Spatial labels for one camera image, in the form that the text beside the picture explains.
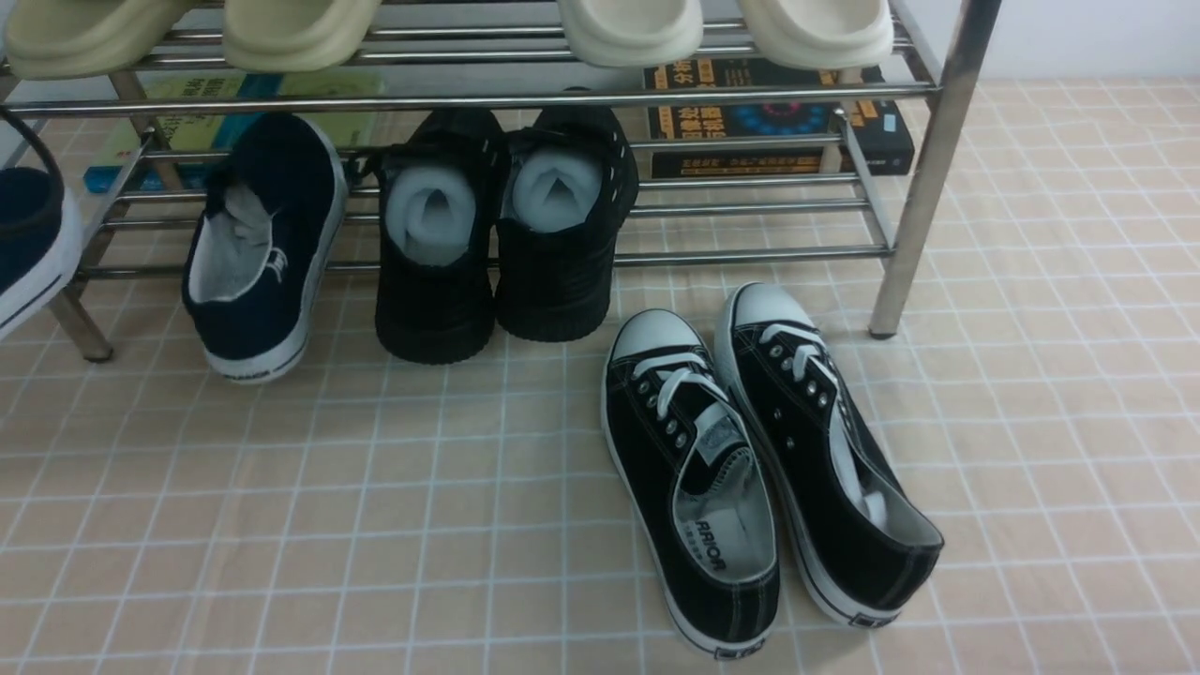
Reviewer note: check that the navy canvas shoe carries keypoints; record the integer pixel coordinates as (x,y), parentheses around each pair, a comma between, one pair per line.
(272,208)
(41,233)

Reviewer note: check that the black sneaker right on rack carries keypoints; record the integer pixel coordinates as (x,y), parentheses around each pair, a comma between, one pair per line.
(573,183)

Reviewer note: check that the black sneaker on rack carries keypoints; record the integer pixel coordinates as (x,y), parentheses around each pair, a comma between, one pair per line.
(573,183)
(440,195)

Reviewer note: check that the black sneaker left on rack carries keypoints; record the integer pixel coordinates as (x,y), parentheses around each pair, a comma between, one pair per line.
(440,195)

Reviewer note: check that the silver metal shoe rack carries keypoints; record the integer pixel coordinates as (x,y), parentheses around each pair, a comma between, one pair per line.
(151,176)

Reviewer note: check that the black white canvas sneaker left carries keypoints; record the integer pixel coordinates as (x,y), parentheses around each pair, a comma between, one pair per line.
(687,459)

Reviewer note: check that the black white canvas sneaker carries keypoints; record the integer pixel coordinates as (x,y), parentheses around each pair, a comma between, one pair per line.
(863,548)
(687,459)

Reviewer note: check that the black orange book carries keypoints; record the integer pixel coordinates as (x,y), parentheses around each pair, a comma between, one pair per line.
(881,131)

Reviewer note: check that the cream slipper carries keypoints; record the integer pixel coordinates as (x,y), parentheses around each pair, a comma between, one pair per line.
(631,34)
(821,35)

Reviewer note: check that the black white canvas sneaker right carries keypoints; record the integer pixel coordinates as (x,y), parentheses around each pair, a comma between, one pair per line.
(863,548)

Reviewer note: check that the cream slipper far right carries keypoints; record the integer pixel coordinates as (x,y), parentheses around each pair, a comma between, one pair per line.
(821,35)

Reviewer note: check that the beige slipper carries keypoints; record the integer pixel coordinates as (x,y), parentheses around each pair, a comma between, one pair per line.
(294,36)
(63,40)

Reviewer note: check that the green blue book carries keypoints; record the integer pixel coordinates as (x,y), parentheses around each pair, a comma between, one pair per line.
(192,132)

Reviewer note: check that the beige slipper far left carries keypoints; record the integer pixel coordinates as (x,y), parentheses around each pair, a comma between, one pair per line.
(63,40)

